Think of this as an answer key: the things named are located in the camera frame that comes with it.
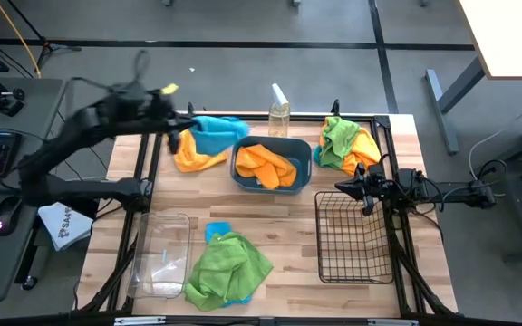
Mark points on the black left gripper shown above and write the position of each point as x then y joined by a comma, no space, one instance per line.
161,113

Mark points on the yellow tape tag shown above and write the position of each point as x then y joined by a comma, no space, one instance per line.
170,88

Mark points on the blue-grey plastic basket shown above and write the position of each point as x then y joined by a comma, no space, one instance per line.
302,156

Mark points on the black caster wheel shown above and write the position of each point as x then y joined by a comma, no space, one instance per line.
29,283

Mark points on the black computer mouse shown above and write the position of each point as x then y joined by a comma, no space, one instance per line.
7,216

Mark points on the blue microfiber towel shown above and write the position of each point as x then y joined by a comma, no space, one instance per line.
317,156
218,229
220,133

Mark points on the grey table leg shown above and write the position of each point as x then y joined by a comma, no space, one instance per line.
444,117

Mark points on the clear spray bottle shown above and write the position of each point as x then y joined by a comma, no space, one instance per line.
279,117

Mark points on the black tripod leg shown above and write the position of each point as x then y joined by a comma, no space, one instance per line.
39,34

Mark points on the black clamp mount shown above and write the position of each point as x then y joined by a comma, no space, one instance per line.
2,102

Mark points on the black aluminium table frame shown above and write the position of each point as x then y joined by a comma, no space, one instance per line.
306,118

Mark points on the silver metal bracket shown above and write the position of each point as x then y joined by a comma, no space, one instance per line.
139,320
392,322

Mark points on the white printed bag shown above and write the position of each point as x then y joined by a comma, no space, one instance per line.
64,226

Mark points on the white table top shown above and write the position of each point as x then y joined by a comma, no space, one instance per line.
510,36

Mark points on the orange microfiber towel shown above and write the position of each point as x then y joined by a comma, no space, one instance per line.
363,151
193,160
265,167

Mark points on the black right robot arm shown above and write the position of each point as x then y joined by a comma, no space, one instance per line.
447,190

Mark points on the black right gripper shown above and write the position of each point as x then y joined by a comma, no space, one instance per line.
370,188

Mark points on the clear plastic bin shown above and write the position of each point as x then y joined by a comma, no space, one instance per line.
161,258

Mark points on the green microfiber towel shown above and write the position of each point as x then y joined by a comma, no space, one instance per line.
338,140
227,271

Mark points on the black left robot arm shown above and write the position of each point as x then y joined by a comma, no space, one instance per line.
84,129

